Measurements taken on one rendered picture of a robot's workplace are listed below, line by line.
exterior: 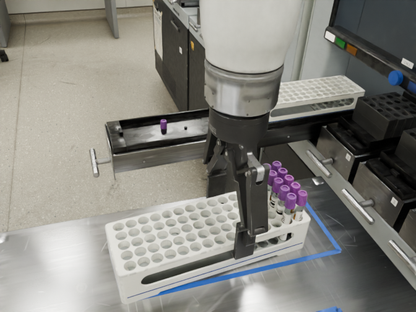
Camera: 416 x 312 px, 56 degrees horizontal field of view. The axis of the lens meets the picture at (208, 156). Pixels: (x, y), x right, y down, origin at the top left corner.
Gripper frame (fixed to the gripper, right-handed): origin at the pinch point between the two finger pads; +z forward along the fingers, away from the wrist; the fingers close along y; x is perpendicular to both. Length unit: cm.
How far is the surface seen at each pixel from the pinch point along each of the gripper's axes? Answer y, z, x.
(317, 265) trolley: 8.8, 5.5, 11.5
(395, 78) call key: -14.9, -10.6, 42.6
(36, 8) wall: -390, 74, -25
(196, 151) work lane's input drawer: -30.7, 9.7, 6.5
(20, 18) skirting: -390, 83, -41
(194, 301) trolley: 7.8, 5.5, -8.5
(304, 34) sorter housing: -56, -5, 50
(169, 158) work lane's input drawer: -31.1, 10.3, 0.0
